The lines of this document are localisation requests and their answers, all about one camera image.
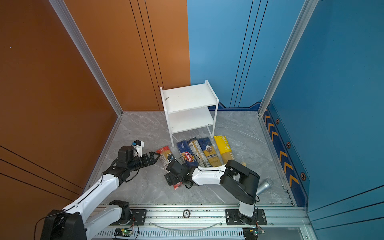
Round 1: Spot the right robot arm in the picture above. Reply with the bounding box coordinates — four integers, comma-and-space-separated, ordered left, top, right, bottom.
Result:
165, 160, 260, 225

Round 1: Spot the circuit board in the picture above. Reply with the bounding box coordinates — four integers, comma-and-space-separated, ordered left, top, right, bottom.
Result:
243, 228, 265, 240
114, 229, 134, 238

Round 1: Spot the red spaghetti bag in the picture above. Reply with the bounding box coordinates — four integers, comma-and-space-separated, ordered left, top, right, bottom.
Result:
156, 146, 183, 190

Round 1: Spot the blue yellow spaghetti bag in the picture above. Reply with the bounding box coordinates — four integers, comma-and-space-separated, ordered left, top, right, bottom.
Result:
198, 137, 222, 167

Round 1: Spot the left circuit board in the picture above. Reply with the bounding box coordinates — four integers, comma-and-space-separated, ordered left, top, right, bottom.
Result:
114, 229, 134, 238

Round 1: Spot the aluminium front rail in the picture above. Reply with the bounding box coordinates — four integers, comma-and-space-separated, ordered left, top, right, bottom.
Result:
93, 205, 317, 240

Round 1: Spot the round rail knob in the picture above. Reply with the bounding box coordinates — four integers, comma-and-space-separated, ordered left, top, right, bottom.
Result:
183, 210, 191, 219

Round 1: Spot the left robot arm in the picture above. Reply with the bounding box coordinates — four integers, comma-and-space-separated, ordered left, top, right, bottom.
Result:
41, 144, 161, 240

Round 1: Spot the silver metal cylinder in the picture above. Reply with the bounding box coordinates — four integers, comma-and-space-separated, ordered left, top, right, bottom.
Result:
257, 179, 274, 196

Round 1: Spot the white two-tier shelf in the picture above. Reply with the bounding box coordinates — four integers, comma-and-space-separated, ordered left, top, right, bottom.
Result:
160, 80, 219, 147

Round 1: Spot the right circuit board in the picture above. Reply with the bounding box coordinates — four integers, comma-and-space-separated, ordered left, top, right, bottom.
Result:
243, 228, 265, 240

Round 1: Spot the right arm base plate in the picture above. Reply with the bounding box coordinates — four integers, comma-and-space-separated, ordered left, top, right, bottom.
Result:
225, 208, 268, 226

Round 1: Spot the blue Barilla spaghetti bag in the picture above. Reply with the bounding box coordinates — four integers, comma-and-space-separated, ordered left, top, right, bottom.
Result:
177, 140, 199, 168

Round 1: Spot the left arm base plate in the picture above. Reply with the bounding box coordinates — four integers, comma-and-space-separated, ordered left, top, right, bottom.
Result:
112, 209, 147, 227

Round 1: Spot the clear white-label spaghetti bag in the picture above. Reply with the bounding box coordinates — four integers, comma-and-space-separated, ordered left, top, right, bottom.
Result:
187, 138, 211, 168

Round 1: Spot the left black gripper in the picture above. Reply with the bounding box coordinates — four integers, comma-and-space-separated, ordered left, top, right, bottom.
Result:
128, 151, 160, 174

